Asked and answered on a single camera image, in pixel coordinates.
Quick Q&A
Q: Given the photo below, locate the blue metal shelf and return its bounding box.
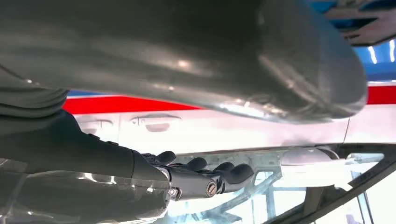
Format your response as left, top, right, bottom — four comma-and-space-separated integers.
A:
304, 0, 396, 83

